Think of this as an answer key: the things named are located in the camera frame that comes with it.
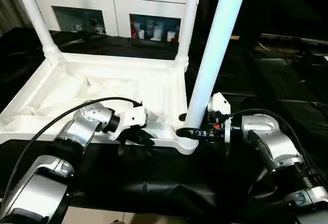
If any white plastic table top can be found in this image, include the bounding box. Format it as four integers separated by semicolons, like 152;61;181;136
0;50;200;156

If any white plastic table leg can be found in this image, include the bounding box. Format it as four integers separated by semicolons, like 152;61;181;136
177;0;251;148
175;0;201;67
12;0;64;65

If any black mat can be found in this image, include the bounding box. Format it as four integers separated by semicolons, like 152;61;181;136
0;27;328;219

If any white glass-door cabinet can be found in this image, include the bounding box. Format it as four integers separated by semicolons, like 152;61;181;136
30;0;200;43

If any grey curtain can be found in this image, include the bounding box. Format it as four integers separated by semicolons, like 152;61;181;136
0;0;32;35

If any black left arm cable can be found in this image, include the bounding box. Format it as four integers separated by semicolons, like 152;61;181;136
0;97;143;209

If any black metal rail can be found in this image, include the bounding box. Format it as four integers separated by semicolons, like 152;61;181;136
259;32;328;48

